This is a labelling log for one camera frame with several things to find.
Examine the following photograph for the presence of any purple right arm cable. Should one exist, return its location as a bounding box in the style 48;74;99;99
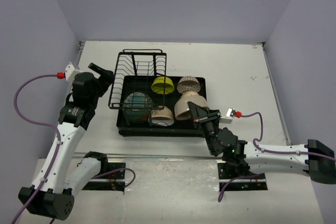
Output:
217;111;336;203

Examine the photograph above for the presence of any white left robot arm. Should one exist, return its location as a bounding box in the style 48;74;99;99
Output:
12;63;115;223

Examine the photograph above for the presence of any cream floral bowl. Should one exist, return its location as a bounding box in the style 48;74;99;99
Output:
151;105;175;126

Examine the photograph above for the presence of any black plastic drain tray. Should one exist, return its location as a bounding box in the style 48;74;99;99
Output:
110;75;203;137

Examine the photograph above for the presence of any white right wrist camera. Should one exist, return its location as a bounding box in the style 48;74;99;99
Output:
219;108;236;124

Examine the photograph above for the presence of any brown patterned bowl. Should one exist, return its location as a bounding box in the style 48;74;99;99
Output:
177;76;201;94

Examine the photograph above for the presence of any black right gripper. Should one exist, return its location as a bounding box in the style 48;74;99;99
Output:
187;102;222;155

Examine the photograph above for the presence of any yellow green bowl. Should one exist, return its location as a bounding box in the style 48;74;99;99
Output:
151;76;175;94

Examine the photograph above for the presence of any black wire dish rack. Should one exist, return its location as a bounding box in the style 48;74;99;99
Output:
109;49;167;127

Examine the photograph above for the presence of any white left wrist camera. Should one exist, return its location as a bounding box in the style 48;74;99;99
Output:
65;62;81;82

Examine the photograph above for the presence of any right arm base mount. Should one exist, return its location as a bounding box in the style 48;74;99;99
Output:
217;162;268;191

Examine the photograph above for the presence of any teal glazed bowl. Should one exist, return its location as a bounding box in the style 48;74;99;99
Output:
123;92;154;123

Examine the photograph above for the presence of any aluminium table rail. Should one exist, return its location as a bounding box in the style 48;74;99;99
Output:
70;152;224;162

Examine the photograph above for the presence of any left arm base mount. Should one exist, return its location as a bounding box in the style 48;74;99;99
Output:
82;170;125;192

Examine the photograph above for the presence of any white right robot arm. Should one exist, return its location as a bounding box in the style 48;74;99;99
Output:
188;102;335;185

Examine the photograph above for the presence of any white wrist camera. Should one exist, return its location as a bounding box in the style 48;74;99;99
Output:
219;108;236;124
65;62;81;82

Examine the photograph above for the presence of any large beige ceramic bowl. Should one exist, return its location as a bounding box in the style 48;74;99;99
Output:
174;91;209;121

